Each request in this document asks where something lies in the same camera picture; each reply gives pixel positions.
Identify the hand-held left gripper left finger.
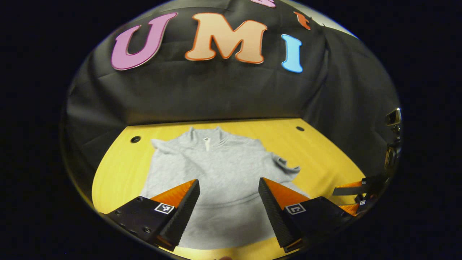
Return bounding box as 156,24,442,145
99,179,201,252

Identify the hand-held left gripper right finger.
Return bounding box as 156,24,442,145
258,177,356,253

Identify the grey zip-neck sweatshirt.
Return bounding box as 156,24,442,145
140,126,311,250

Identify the black backdrop cloth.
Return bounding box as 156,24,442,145
63,0,401,181

